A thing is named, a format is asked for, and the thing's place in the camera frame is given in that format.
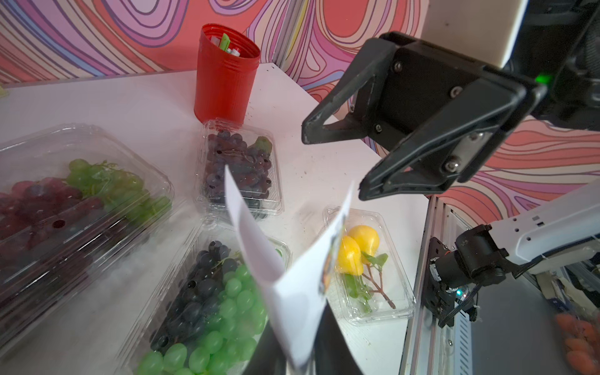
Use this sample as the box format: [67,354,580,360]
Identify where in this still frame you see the red plastic cup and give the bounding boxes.
[194,23,261,123]

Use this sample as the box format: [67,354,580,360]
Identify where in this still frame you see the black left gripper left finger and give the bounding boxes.
[242,323,287,375]

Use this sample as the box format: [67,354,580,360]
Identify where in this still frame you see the clamshell green and dark grapes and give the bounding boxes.
[115,220,267,374]

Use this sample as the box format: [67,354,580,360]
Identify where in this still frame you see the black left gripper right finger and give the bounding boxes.
[314,304,363,375]

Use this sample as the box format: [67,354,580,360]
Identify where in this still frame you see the small clamshell dark grapes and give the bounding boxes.
[195,119,284,219]

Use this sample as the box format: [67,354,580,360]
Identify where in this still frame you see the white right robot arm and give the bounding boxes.
[302,1,599,327]

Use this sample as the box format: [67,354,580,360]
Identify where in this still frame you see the clamshell with yellow fruit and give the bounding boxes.
[331,209,416,326]

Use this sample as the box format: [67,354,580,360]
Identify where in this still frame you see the white sticker sheet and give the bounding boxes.
[224,167,354,369]

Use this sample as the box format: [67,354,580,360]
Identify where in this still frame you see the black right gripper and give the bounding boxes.
[302,32,545,201]

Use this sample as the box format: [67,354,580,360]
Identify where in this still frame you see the large clamshell red green grapes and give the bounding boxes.
[1,124,174,355]

